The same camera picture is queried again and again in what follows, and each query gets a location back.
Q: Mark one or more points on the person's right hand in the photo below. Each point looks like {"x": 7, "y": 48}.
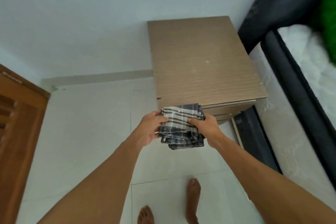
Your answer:
{"x": 208, "y": 129}

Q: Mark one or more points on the person's left hand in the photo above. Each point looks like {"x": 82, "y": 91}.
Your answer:
{"x": 149, "y": 129}

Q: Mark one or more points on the person's left thumb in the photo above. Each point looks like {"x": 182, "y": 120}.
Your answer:
{"x": 161, "y": 120}

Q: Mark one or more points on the person's right thumb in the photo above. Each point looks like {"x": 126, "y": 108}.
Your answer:
{"x": 195, "y": 121}

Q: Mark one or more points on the plaid cloth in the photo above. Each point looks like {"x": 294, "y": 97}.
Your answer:
{"x": 181, "y": 126}

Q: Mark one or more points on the person's left forearm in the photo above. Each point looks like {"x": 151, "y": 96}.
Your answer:
{"x": 91, "y": 187}

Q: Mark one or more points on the person's right forearm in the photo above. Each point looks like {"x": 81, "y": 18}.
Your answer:
{"x": 270, "y": 181}

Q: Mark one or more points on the wooden bedside cabinet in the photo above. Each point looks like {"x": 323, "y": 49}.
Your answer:
{"x": 202, "y": 66}

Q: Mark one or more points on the person's right foot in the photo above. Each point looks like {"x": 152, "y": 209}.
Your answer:
{"x": 193, "y": 200}

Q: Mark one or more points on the person's foot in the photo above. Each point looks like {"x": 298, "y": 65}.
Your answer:
{"x": 193, "y": 200}
{"x": 146, "y": 215}

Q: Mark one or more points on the person's left foot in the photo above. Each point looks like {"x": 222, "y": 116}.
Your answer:
{"x": 146, "y": 215}

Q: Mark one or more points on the white mattress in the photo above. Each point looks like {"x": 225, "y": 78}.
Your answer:
{"x": 296, "y": 116}

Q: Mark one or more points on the brown wooden door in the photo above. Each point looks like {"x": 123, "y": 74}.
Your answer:
{"x": 18, "y": 147}

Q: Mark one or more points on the green pillow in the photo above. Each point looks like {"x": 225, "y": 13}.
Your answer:
{"x": 329, "y": 24}

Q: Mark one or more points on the dark bed frame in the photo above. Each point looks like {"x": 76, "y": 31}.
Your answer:
{"x": 294, "y": 79}

